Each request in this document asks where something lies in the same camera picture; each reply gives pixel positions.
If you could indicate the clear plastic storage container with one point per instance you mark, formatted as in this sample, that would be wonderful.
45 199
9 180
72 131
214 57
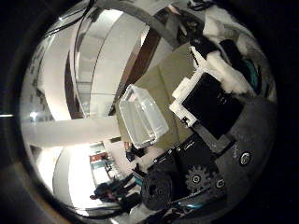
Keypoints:
140 118

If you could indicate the black floor equipment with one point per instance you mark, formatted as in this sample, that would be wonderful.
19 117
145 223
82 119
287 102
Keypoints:
134 152

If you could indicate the person in dark clothes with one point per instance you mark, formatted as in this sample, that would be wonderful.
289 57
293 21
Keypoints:
106 191

